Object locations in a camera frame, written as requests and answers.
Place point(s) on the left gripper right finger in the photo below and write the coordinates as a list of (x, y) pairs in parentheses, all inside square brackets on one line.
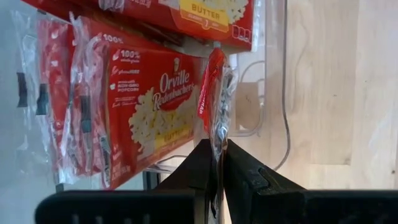
[(255, 189)]

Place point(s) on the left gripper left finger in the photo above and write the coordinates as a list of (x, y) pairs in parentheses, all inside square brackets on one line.
[(199, 174)]

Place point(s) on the clear plastic basket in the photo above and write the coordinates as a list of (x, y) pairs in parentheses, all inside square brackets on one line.
[(276, 62)]

